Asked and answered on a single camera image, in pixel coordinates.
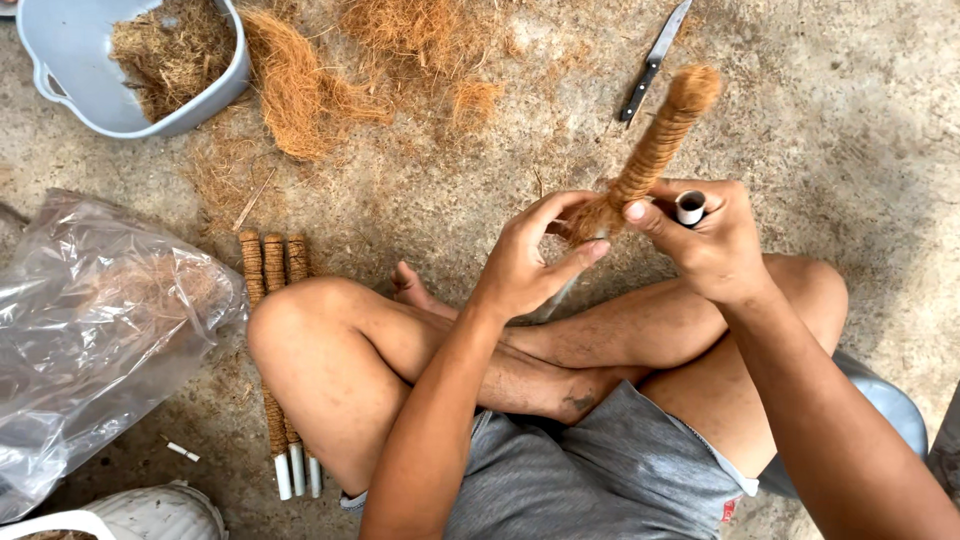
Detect person's right hand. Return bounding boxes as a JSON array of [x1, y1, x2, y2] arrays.
[[622, 178, 775, 306]]

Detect person's left hand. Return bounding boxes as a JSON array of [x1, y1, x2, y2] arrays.
[[466, 190, 612, 325]]

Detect white thread spool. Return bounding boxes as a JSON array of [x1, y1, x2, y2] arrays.
[[674, 189, 708, 228]]

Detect half-wrapped coir pole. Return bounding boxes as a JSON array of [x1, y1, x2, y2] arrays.
[[558, 63, 723, 247]]

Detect person's right leg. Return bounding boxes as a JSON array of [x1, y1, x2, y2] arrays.
[[390, 253, 850, 481]]

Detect finished coir-wrapped pole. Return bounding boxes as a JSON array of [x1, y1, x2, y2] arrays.
[[287, 234, 324, 499], [238, 230, 294, 501], [262, 232, 307, 498]]

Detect grey shorts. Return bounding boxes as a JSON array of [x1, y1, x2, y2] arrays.
[[339, 378, 761, 540]]

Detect grey plastic stool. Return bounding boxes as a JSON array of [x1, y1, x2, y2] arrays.
[[757, 349, 930, 500]]

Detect thin dry stick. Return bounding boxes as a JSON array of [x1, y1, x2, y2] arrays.
[[231, 168, 277, 232]]

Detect heap of orange coir fibre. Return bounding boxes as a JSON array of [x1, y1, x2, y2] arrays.
[[180, 0, 526, 226]]

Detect brown coir fibre filling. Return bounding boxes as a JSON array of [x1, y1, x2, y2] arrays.
[[109, 0, 237, 125]]

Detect clear plastic bag of coir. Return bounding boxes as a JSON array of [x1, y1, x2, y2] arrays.
[[0, 187, 250, 524]]

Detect white ribbed plastic container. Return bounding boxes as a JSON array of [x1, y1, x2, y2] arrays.
[[81, 480, 230, 540]]

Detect grey plastic basin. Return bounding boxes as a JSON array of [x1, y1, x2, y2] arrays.
[[15, 0, 252, 141]]

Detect white plastic tub rim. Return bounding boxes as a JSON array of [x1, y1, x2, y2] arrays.
[[0, 510, 117, 540]]

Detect thin white string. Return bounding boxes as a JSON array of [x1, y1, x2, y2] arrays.
[[534, 258, 590, 324]]

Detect black-handled knife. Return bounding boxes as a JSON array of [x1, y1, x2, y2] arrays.
[[619, 0, 694, 123]]

